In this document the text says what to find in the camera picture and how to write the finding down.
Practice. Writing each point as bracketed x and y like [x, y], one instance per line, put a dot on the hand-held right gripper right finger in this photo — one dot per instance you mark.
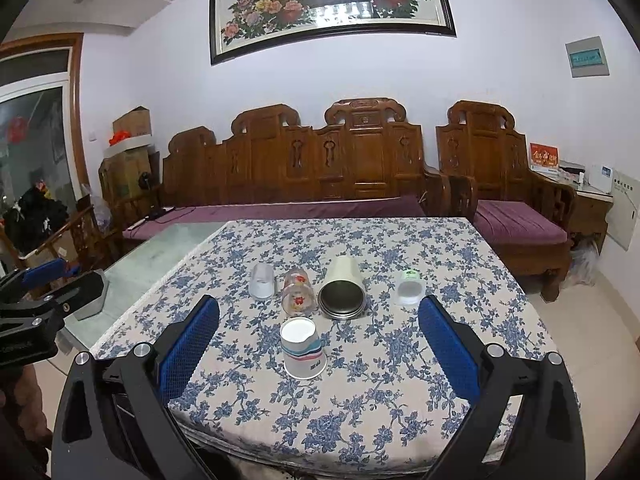
[447, 350]

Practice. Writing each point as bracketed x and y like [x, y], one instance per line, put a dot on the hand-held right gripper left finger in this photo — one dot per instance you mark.
[192, 345]

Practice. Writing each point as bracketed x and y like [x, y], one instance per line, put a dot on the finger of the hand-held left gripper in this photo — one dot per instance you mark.
[47, 268]
[82, 290]

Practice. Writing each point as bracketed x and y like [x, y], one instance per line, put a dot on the person's left forearm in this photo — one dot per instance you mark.
[22, 400]

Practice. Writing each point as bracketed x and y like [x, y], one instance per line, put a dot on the clear cup with green label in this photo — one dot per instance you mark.
[410, 292]

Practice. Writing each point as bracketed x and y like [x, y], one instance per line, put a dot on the frosted plastic cup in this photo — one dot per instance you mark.
[262, 285]

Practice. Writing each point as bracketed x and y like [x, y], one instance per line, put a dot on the striped paper cup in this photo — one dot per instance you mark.
[302, 355]

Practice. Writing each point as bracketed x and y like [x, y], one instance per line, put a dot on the glass cup with red flowers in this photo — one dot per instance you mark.
[298, 292]

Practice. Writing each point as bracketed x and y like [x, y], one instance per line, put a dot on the cream steel tumbler cup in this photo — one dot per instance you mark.
[342, 272]

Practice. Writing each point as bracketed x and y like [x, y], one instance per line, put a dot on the wooden chair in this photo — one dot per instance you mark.
[75, 235]

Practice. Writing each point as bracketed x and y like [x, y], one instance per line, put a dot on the pile of dark clothes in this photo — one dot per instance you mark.
[35, 220]

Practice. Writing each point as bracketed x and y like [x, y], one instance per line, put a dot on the blue floral tablecloth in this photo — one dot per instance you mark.
[375, 385]

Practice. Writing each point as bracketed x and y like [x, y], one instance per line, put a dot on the large cardboard box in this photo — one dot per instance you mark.
[122, 175]

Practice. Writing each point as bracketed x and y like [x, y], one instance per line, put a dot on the red window decoration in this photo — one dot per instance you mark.
[18, 130]

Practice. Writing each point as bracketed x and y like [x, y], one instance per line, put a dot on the square purple seat cushion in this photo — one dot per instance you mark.
[515, 220]

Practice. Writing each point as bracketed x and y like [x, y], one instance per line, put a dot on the orange plastic bag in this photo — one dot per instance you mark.
[120, 137]

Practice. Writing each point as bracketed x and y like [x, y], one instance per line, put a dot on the clear plastic bag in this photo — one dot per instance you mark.
[585, 260]

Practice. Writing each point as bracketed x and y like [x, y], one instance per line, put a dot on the small brown cardboard box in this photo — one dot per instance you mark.
[132, 122]

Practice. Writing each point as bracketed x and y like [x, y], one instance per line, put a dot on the long purple sofa cushion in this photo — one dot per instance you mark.
[300, 207]

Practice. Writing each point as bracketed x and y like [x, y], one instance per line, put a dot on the wooden side cabinet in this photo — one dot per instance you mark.
[590, 210]

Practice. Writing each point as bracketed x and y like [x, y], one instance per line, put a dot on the carved wooden armchair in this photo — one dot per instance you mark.
[480, 150]

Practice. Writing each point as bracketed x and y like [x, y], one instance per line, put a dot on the carved wooden sofa bench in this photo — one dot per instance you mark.
[350, 160]

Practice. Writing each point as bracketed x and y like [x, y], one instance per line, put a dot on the red gift box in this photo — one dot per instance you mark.
[544, 157]

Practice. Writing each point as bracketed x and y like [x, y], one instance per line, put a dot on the white box with blue label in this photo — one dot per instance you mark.
[602, 179]

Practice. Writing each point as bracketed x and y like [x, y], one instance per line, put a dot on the framed peacock flower painting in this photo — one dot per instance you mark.
[325, 0]

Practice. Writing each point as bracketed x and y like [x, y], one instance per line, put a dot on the wooden door frame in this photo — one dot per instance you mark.
[75, 125]

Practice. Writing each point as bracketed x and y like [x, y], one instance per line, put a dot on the white wall panel cover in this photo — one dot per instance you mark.
[622, 210]

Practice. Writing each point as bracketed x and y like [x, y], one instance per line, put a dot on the grey wall electrical box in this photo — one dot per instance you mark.
[587, 57]

